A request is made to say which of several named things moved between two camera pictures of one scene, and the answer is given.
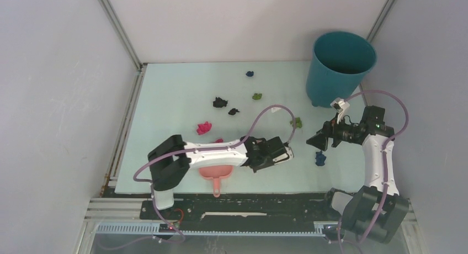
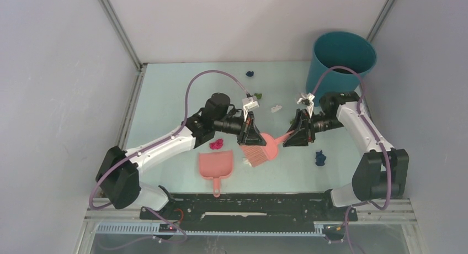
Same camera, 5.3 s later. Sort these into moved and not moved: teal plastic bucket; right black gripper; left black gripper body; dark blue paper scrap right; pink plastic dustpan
Moved: left black gripper body; right black gripper
Not moved: teal plastic bucket; pink plastic dustpan; dark blue paper scrap right
